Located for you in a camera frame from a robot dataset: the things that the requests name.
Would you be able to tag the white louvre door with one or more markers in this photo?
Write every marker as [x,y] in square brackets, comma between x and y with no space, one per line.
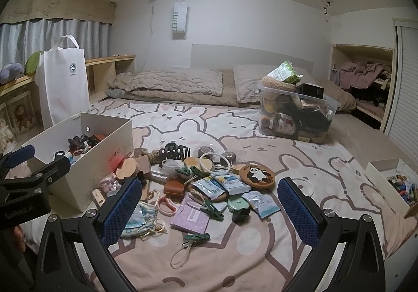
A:
[405,89]

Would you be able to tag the green plush toy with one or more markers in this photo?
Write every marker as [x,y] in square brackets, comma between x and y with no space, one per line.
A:
[32,62]

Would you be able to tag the round panda cork coaster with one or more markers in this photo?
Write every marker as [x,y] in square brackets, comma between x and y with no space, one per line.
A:
[257,177]

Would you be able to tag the white headboard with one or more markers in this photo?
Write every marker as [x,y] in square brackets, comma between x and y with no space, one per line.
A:
[251,57]

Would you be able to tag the pile of colourful crayons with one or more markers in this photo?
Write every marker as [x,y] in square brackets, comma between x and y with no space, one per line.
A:
[403,188]

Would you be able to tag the pink white loop clip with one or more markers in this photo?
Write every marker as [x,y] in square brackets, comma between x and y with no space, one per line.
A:
[159,205]

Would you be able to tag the beige textured pillow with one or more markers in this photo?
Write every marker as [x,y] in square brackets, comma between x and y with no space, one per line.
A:
[176,80]
[251,83]

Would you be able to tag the brown leather pouch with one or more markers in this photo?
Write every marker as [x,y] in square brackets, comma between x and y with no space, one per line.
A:
[173,188]

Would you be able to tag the pile of clothes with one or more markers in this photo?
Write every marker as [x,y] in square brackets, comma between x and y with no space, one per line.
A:
[362,71]

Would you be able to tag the brown fluffy slipper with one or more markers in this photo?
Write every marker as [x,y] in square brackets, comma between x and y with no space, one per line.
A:
[279,83]

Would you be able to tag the grey tape roll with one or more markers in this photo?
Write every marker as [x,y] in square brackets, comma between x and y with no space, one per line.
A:
[205,150]

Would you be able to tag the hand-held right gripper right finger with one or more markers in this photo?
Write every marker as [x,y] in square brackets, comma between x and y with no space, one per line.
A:
[297,210]

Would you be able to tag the blue face mask packet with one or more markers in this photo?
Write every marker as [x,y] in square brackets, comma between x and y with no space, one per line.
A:
[133,221]

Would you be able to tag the beige tape roll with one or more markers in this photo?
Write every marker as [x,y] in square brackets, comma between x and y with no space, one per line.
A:
[140,151]

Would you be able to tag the lilac notebook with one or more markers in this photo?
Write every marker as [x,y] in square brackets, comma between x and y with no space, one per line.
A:
[191,221]

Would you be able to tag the white face mask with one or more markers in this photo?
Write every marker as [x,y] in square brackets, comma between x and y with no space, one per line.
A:
[169,167]

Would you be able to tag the purple plush toy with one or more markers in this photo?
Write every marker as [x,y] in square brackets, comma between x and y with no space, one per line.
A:
[9,71]

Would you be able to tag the round wooden disc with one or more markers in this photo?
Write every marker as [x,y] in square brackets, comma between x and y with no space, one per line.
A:
[192,161]

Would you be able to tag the peach round powder puff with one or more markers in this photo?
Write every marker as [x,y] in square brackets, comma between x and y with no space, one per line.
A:
[125,168]

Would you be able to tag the white hanging tissue pouch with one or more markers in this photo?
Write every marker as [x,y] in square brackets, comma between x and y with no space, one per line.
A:
[179,19]

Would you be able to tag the small beige box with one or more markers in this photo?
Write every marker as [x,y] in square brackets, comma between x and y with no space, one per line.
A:
[99,195]

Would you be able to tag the green clothespin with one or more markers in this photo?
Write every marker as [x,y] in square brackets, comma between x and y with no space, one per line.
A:
[196,172]
[196,237]
[212,210]
[184,170]

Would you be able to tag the dark tape roll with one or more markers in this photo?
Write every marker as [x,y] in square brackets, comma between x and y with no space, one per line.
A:
[232,157]

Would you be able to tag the white flat case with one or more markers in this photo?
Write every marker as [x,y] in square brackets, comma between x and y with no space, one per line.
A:
[159,175]

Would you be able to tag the person's left hand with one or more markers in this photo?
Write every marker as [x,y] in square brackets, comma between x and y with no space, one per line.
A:
[18,237]

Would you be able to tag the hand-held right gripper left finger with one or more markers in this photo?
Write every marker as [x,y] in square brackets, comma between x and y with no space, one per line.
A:
[122,210]

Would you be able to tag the bag of pink beads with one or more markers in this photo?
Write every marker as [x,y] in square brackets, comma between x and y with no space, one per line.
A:
[109,186]

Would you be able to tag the small white open box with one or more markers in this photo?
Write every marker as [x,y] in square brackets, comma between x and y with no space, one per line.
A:
[380,177]

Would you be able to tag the jar with red label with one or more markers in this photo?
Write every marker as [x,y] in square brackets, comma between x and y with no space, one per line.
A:
[284,127]

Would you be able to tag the beige printed valance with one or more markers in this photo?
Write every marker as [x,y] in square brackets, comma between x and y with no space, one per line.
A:
[58,1]

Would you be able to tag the white cardboard storage box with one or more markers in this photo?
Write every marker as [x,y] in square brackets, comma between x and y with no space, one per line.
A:
[91,171]

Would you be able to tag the white tote bag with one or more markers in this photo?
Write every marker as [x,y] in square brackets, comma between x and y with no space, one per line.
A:
[65,89]

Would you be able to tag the black hair claw clip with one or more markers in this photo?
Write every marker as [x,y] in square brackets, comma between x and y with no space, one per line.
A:
[174,151]

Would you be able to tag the clear plastic storage bin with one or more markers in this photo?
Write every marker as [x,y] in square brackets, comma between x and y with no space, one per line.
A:
[267,96]

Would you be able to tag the green snack packet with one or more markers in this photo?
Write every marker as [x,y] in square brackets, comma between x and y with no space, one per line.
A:
[287,71]

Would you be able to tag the beige wooden block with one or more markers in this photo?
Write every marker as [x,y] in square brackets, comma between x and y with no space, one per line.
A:
[142,163]

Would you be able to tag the wooden bedside shelf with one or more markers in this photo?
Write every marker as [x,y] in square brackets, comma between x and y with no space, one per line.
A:
[101,59]

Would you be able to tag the grey curtain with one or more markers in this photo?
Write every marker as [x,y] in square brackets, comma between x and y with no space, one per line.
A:
[49,39]

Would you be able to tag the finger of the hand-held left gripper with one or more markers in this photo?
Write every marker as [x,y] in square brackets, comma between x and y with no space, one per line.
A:
[19,154]
[58,166]

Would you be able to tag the black box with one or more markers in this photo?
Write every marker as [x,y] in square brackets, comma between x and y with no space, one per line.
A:
[312,89]

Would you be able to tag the small black plastic cup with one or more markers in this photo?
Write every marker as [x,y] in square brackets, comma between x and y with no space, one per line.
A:
[241,216]

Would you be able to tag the mint green tape measure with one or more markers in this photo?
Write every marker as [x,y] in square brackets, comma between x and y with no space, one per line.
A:
[240,204]

